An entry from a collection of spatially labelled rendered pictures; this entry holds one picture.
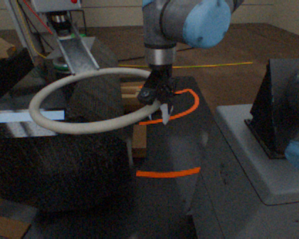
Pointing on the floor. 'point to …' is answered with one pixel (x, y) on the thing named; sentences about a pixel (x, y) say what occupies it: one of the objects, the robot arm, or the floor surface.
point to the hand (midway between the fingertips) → (157, 120)
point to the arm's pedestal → (246, 186)
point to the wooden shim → (8, 227)
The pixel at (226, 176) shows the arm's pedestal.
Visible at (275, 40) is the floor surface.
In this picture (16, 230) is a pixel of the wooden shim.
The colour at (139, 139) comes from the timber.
